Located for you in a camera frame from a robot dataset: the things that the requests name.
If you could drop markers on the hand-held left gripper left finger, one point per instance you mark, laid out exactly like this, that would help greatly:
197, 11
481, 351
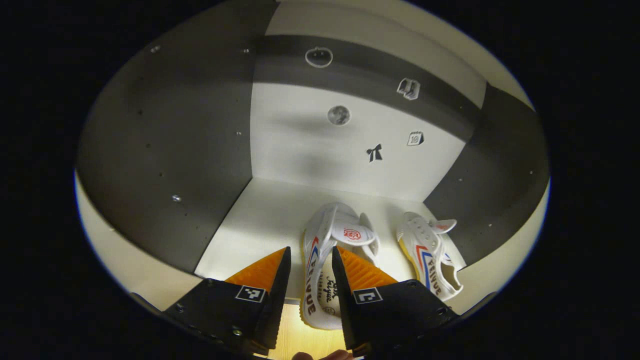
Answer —
277, 300

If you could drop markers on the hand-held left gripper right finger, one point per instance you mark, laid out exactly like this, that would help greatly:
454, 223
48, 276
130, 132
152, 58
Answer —
342, 300

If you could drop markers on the grey shoe cabinet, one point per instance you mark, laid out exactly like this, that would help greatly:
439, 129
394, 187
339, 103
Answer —
350, 150

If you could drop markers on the white canvas shoe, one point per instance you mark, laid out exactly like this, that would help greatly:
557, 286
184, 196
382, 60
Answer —
420, 240
320, 235

